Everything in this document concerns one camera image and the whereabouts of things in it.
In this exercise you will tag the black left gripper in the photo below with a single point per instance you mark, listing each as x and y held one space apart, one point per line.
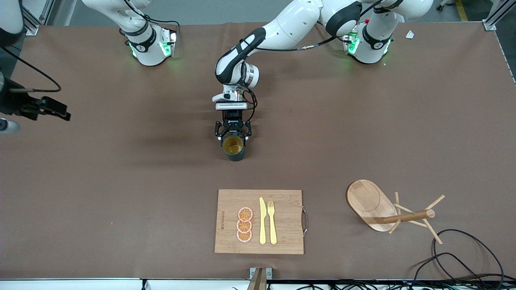
233 120

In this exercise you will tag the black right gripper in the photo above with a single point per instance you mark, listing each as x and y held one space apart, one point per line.
13 104

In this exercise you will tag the dark green ribbed cup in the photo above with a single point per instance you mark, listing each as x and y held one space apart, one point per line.
234 155

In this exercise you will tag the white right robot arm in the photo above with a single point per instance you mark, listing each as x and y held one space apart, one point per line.
147 52

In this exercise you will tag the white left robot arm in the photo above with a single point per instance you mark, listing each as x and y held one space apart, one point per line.
290 24

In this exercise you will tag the orange slice toy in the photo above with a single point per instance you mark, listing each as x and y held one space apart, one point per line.
245 214
244 226
244 236

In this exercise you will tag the yellow plastic knife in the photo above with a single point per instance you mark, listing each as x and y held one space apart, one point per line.
262 221

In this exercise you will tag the yellow plastic fork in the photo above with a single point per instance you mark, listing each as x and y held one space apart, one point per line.
272 225

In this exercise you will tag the brown table cover sheet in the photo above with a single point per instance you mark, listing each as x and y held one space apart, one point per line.
121 181

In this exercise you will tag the wooden mug tree stand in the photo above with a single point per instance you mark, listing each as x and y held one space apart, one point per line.
365 199

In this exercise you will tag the white paper scrap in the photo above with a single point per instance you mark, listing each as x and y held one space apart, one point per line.
410 34

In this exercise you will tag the grey chair caster leg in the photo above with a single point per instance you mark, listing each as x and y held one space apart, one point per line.
443 5

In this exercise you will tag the aluminium frame profile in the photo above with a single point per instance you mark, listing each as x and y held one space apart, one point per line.
494 18
34 24

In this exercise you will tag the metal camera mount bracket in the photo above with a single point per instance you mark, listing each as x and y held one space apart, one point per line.
260 278

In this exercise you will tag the white table edge rail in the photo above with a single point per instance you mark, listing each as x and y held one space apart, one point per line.
80 284

